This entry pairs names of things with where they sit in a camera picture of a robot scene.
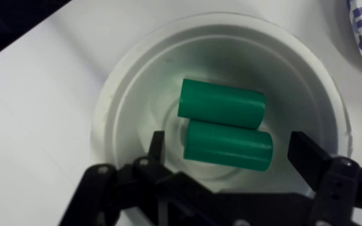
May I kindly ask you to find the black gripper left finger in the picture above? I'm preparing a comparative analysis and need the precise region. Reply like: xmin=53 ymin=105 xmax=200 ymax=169
xmin=59 ymin=129 xmax=216 ymax=226

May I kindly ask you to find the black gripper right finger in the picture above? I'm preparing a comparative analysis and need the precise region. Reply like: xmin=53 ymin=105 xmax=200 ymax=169
xmin=288 ymin=130 xmax=362 ymax=226

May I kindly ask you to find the green cylinder block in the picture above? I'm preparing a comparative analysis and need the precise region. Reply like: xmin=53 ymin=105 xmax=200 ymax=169
xmin=182 ymin=119 xmax=274 ymax=172
xmin=177 ymin=77 xmax=268 ymax=130

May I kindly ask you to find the white bowl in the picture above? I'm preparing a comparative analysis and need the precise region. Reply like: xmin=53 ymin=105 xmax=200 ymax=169
xmin=90 ymin=11 xmax=354 ymax=198

